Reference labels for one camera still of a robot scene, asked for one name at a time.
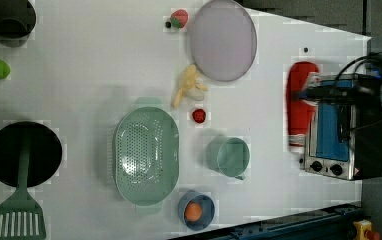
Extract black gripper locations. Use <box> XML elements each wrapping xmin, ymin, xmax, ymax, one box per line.
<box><xmin>292</xmin><ymin>73</ymin><xmax>381</xmax><ymax>104</ymax></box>

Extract red ketchup bottle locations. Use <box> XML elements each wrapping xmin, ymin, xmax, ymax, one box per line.
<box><xmin>285</xmin><ymin>61</ymin><xmax>319</xmax><ymax>147</ymax></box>

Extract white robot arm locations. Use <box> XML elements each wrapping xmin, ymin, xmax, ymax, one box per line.
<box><xmin>286</xmin><ymin>71</ymin><xmax>382</xmax><ymax>114</ymax></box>

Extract green oval strainer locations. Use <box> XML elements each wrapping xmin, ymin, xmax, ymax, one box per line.
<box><xmin>113</xmin><ymin>98</ymin><xmax>180</xmax><ymax>215</ymax></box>

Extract silver toaster oven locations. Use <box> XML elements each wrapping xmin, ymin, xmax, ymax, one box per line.
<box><xmin>299</xmin><ymin>73</ymin><xmax>382</xmax><ymax>181</ymax></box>

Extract round grey plate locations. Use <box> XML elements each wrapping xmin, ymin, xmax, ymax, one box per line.
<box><xmin>190</xmin><ymin>0</ymin><xmax>257</xmax><ymax>81</ymax></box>

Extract teal green cup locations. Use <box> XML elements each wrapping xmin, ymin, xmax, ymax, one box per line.
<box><xmin>206</xmin><ymin>136</ymin><xmax>250</xmax><ymax>180</ymax></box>

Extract small red cap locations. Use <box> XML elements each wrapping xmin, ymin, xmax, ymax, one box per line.
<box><xmin>192</xmin><ymin>109</ymin><xmax>206</xmax><ymax>124</ymax></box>

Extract peeled toy banana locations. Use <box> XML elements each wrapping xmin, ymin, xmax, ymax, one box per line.
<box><xmin>172</xmin><ymin>64</ymin><xmax>208</xmax><ymax>108</ymax></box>

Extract blue bowl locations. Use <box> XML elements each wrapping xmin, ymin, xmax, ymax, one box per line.
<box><xmin>178</xmin><ymin>191</ymin><xmax>215</xmax><ymax>231</ymax></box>

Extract red toy strawberry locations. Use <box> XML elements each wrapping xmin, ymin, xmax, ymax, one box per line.
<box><xmin>170</xmin><ymin>9</ymin><xmax>189</xmax><ymax>29</ymax></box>

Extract orange toy fruit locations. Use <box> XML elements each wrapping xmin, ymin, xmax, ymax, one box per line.
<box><xmin>184</xmin><ymin>202</ymin><xmax>202</xmax><ymax>222</ymax></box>

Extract dark grey cup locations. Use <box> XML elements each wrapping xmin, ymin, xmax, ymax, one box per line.
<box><xmin>0</xmin><ymin>0</ymin><xmax>37</xmax><ymax>39</ymax></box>

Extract black round pot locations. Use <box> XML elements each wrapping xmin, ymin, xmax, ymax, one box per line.
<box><xmin>0</xmin><ymin>121</ymin><xmax>63</xmax><ymax>187</ymax></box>

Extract green slotted spatula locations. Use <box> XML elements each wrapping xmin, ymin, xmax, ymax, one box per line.
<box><xmin>0</xmin><ymin>131</ymin><xmax>46</xmax><ymax>240</ymax></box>

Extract black cable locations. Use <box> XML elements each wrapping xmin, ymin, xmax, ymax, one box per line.
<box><xmin>333</xmin><ymin>52</ymin><xmax>382</xmax><ymax>141</ymax></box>

